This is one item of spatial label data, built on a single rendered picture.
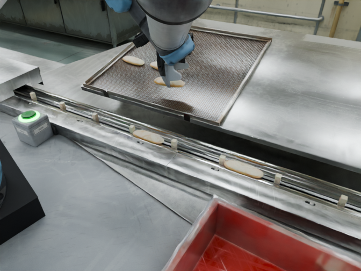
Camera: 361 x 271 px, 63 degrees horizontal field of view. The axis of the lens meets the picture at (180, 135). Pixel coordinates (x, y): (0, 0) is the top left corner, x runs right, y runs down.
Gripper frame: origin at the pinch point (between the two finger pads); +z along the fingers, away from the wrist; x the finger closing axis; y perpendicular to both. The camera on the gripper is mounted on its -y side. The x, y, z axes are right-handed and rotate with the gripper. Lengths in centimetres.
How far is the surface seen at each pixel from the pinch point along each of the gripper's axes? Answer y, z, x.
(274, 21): -5, 137, 339
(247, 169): 28.8, 7.1, -20.7
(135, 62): -19.8, 5.2, 13.6
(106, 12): -170, 77, 199
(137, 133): -3.5, 7.2, -17.3
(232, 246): 30, 7, -40
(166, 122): -0.6, 13.3, -5.0
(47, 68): -67, 16, 15
